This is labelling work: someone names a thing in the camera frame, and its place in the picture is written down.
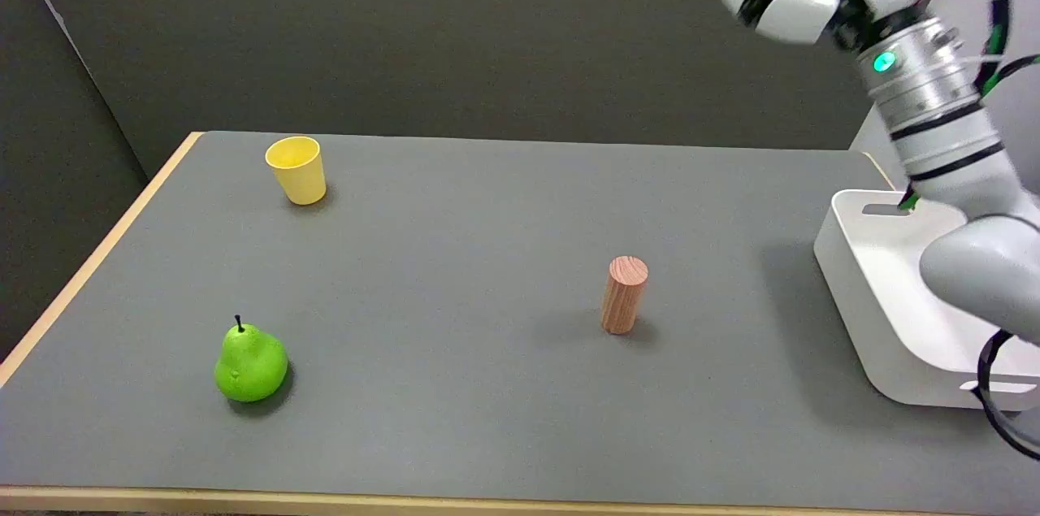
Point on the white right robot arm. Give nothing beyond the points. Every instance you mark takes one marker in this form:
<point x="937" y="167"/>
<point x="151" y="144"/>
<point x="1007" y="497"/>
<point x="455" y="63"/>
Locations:
<point x="951" y="142"/>

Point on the wooden cylinder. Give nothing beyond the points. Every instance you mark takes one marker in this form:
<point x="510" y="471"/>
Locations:
<point x="624" y="294"/>

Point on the white plastic bin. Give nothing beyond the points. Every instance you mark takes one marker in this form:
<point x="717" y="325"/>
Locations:
<point x="894" y="313"/>

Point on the yellow plastic cup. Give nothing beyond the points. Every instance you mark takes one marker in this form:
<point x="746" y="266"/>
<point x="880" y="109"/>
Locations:
<point x="298" y="169"/>

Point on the green toy pear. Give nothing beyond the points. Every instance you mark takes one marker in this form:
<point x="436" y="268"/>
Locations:
<point x="250" y="364"/>

